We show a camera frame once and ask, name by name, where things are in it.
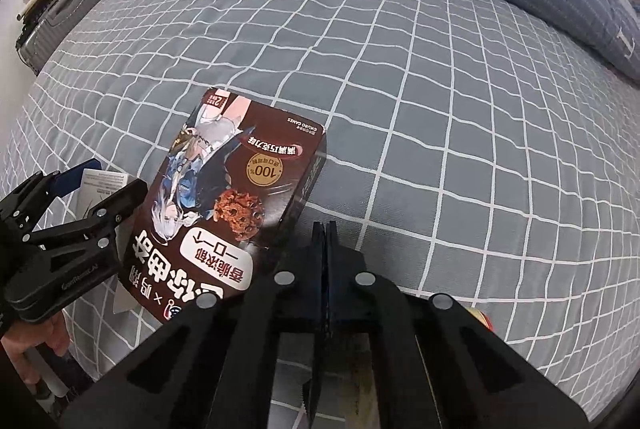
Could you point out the brown cookie box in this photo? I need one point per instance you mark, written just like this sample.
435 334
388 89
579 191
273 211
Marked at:
226 197

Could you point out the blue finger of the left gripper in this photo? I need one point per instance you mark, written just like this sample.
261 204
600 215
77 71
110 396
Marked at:
112 206
22 209

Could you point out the grey checked bed cover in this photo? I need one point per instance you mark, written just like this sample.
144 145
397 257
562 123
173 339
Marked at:
472 148

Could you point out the grey suitcase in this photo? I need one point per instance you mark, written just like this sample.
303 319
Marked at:
43 33

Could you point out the yellow round plastic jar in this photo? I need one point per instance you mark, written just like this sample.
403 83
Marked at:
481 317

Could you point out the white earphone box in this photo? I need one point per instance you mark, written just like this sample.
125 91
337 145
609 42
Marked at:
96 185

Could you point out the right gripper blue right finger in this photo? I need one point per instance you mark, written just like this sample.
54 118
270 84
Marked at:
435 364

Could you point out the person's left hand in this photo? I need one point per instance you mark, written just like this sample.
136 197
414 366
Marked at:
21 338

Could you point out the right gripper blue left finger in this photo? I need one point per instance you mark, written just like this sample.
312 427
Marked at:
212 365

